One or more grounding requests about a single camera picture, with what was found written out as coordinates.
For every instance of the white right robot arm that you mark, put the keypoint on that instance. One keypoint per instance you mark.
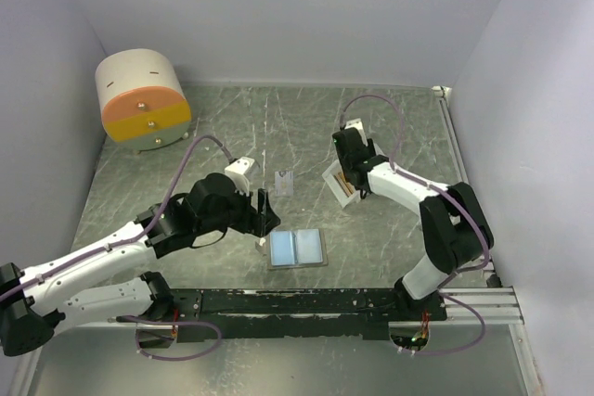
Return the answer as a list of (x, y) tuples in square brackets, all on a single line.
[(454, 229)]

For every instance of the blue silver card holder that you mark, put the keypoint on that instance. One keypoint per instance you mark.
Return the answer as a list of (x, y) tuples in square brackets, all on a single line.
[(293, 249)]

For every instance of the white grey credit card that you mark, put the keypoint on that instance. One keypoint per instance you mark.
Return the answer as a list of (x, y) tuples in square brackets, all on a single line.
[(284, 183)]

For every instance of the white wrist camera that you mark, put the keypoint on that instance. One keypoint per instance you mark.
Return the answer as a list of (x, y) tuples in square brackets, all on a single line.
[(241, 172), (358, 125)]

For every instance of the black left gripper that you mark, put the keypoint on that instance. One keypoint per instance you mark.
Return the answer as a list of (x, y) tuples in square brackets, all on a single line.
[(263, 221)]

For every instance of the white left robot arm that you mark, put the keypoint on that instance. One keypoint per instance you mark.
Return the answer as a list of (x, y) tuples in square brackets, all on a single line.
[(41, 301)]

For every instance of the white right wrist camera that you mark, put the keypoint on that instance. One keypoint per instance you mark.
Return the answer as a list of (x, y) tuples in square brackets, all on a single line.
[(358, 125)]

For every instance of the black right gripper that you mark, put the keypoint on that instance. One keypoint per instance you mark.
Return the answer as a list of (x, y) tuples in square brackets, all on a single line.
[(370, 148)]

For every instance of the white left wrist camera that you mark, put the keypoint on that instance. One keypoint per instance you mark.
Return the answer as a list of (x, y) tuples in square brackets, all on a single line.
[(241, 172)]

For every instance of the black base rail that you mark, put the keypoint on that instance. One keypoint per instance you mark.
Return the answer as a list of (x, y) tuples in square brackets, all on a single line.
[(290, 313)]

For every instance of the white card tray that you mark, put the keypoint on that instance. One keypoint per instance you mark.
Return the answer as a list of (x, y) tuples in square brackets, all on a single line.
[(342, 190)]

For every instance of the round drawer cabinet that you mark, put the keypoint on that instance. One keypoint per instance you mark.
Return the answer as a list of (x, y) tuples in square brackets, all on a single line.
[(142, 105)]

